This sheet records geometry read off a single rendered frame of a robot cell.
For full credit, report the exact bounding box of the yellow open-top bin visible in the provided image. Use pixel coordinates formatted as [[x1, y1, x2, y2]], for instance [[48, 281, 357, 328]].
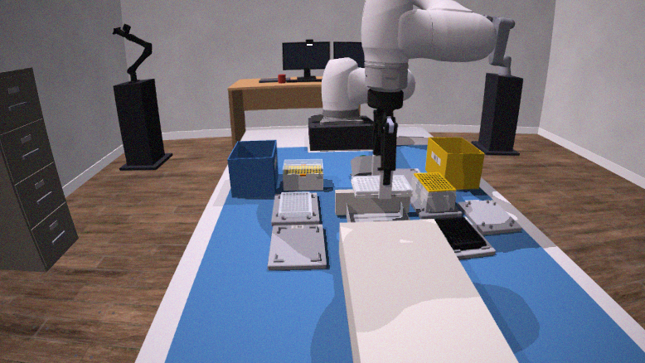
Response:
[[425, 138, 485, 190]]

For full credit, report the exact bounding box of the blue open-top bin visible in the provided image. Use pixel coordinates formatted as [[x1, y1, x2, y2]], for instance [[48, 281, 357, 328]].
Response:
[[227, 140, 279, 197]]

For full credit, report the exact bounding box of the blue bench mat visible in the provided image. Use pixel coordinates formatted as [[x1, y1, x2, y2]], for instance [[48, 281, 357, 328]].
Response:
[[164, 147, 645, 363]]

